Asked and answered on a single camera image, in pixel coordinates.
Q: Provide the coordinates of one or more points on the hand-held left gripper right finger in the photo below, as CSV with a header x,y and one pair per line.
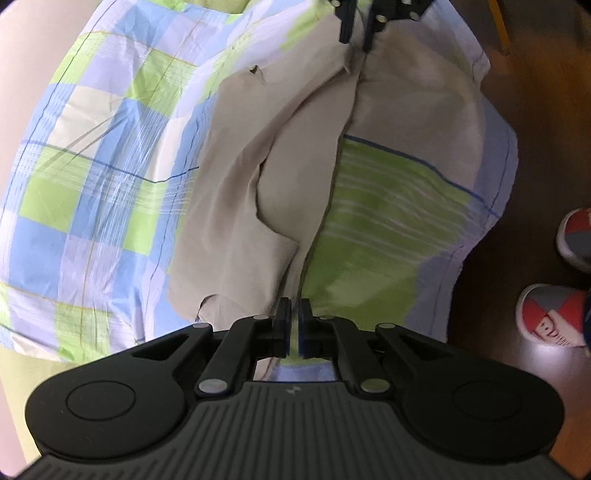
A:
x,y
304,328

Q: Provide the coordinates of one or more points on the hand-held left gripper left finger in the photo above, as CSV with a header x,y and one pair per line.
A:
x,y
282,328

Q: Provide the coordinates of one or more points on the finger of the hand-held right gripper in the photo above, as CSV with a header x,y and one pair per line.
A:
x,y
346,21
373,27

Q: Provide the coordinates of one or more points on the beige garment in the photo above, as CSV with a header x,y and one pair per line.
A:
x,y
240,184

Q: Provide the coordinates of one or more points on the yellow wooden post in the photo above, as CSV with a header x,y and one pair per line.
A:
x,y
498,25

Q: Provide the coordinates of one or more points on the checked blue green bedsheet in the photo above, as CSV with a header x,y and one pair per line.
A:
x,y
92,184

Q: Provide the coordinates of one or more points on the red and white shoe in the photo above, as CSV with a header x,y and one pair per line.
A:
x,y
549,318
575,237

